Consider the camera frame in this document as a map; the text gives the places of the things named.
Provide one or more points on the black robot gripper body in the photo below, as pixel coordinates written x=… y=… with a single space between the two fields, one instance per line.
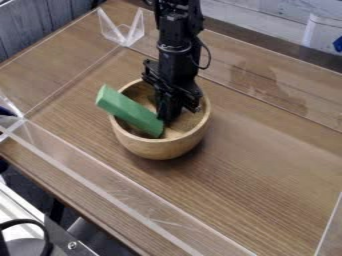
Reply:
x=173 y=72

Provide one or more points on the grey metal bracket with screw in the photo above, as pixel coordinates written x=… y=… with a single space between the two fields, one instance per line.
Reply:
x=66 y=244

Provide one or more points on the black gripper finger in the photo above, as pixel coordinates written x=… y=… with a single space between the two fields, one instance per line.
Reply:
x=162 y=105
x=175 y=106

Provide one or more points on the clear acrylic corner bracket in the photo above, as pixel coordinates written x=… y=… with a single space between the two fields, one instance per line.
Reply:
x=122 y=34

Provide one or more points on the brown wooden bowl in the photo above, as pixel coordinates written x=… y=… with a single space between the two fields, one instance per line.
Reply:
x=181 y=136

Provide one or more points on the white container in background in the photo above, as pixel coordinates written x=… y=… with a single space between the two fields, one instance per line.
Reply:
x=324 y=34

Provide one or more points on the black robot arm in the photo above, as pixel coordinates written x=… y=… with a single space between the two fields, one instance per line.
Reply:
x=179 y=22

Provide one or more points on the clear acrylic front wall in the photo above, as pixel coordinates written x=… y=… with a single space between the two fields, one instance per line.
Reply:
x=151 y=225

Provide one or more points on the green rectangular block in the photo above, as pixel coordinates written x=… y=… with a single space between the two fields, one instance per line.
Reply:
x=122 y=107

